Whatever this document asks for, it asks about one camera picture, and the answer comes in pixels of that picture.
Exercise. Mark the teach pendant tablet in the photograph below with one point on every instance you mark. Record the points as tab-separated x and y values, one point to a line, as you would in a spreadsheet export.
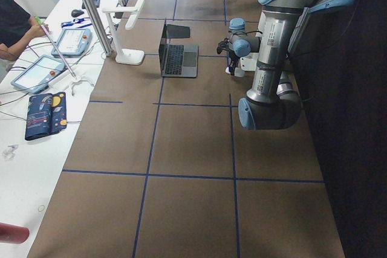
37	76
73	42

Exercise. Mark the person's hand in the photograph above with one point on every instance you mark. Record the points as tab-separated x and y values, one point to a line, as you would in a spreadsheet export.
37	31

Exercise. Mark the lower teach pendant tablet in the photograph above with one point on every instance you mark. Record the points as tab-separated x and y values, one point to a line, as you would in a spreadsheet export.
37	76

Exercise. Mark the black computer mouse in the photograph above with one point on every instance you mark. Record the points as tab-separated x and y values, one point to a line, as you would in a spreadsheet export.
76	13

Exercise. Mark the white computer mouse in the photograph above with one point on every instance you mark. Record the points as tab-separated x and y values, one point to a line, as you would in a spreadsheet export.
238	72

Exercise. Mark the white desk lamp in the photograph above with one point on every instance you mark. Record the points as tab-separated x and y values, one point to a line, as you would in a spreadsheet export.
125	55

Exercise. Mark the black mouse pad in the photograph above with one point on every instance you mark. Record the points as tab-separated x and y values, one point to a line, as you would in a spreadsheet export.
178	31

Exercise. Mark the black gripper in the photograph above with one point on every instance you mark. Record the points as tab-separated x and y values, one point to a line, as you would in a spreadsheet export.
233	57

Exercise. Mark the dark blue space pencil case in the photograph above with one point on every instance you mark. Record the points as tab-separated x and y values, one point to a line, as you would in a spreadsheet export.
46	115

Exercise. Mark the grey laptop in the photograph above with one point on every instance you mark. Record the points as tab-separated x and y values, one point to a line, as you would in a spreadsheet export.
177	60

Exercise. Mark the white grabber claw stick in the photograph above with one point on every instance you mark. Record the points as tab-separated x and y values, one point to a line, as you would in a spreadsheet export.
76	79

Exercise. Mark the person's forearm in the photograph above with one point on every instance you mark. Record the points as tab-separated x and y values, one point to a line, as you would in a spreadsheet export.
13	52

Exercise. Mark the aluminium frame post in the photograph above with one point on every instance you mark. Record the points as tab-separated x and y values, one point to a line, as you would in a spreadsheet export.
98	26

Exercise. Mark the upper teach pendant tablet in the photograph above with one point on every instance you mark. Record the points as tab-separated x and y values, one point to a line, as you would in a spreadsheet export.
73	42

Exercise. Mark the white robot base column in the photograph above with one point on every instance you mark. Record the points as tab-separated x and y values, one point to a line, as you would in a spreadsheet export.
248	63

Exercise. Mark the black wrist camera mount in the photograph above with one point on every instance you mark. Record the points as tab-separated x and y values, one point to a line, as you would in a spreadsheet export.
223	45

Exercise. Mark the red cylinder bottle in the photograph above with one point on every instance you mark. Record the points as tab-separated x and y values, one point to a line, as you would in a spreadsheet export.
13	234

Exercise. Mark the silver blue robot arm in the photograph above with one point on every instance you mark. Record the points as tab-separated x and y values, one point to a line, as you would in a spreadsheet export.
272	103

